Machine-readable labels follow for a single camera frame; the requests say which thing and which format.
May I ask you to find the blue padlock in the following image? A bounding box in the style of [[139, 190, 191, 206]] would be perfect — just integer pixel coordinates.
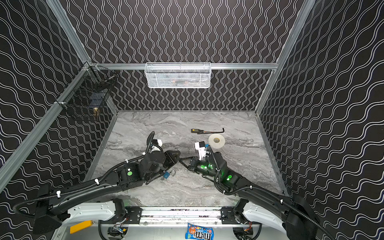
[[163, 170, 176, 180]]

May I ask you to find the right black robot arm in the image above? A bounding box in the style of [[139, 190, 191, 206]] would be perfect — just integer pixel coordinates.
[[179, 148, 334, 240]]

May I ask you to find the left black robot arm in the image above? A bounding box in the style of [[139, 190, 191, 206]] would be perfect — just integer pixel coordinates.
[[12, 132, 181, 235]]

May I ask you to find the black yellow pry tool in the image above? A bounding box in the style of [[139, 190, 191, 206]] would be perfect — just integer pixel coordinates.
[[191, 128, 225, 135]]

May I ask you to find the white tape roll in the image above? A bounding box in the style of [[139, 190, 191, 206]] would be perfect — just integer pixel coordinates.
[[208, 133, 226, 149]]

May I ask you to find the m&m candy bag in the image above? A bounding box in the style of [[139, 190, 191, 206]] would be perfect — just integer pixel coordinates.
[[185, 223, 214, 240]]

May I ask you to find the white mesh basket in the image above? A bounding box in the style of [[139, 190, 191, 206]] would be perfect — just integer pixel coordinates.
[[145, 62, 212, 89]]

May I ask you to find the brass item in basket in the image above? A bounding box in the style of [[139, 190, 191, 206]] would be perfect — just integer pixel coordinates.
[[93, 108, 100, 119]]

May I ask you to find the yellow block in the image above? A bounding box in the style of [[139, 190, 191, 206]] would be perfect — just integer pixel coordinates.
[[70, 220, 94, 234]]

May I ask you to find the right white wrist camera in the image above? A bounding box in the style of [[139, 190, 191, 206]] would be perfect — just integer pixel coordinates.
[[195, 141, 210, 162]]

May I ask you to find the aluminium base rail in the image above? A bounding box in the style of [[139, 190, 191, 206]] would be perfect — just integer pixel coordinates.
[[98, 205, 304, 227]]

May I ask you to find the black wire basket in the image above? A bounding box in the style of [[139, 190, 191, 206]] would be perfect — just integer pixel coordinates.
[[60, 66, 118, 122]]

